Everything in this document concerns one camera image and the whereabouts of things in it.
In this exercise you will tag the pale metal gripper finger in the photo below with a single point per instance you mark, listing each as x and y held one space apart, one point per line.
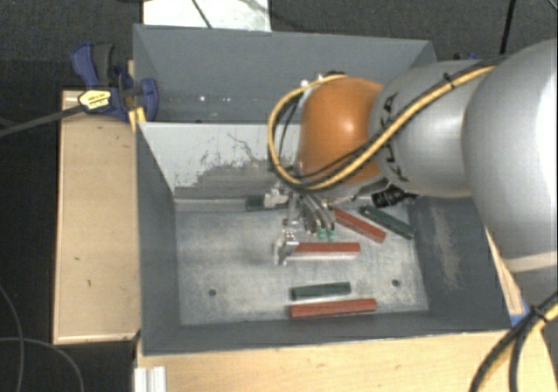
280 253
292 238

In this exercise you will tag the red-brown flat block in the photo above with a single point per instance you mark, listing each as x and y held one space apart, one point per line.
333 308
359 225
329 247

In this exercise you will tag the dark green flat block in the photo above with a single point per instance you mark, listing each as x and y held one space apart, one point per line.
388 221
254 203
321 290

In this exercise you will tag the grey metal bin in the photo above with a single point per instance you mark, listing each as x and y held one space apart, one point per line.
226 251

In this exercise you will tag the pale wood flat board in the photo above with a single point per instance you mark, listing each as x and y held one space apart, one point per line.
96 225

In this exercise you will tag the black cylinder on white bracket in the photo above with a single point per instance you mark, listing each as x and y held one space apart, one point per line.
388 198

